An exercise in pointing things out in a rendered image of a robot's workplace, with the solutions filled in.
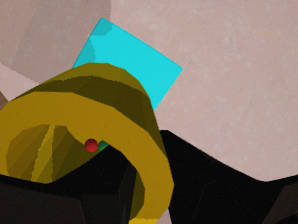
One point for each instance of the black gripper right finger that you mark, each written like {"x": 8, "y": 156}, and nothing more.
{"x": 206, "y": 191}

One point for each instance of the red marble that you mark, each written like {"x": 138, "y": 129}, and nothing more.
{"x": 90, "y": 145}

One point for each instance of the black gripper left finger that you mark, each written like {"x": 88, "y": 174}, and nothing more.
{"x": 98, "y": 192}

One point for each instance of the orange-brown wood-grain curved bar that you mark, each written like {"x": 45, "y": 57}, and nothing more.
{"x": 3, "y": 100}

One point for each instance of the yellow cup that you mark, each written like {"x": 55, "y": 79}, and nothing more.
{"x": 43, "y": 131}

